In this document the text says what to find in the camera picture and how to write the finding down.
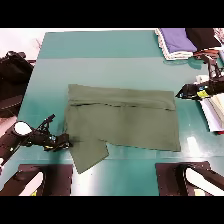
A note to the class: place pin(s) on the black garment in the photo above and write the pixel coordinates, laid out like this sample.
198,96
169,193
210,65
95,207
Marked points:
15,80
203,37

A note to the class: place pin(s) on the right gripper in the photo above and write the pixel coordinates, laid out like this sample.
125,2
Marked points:
188,90

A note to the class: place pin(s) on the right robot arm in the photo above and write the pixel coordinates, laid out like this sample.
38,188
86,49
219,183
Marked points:
200,178

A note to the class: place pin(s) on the purple garment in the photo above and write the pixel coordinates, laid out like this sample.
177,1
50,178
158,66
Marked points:
178,40

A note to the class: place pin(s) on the pale folded garment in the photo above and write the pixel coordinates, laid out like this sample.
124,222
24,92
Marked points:
215,110

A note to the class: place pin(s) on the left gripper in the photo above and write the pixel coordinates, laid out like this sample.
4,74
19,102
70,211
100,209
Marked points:
60,141

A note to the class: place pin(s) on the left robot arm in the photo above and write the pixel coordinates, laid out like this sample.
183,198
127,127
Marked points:
20,130

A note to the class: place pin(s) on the green T-shirt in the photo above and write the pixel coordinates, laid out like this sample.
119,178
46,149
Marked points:
126,123

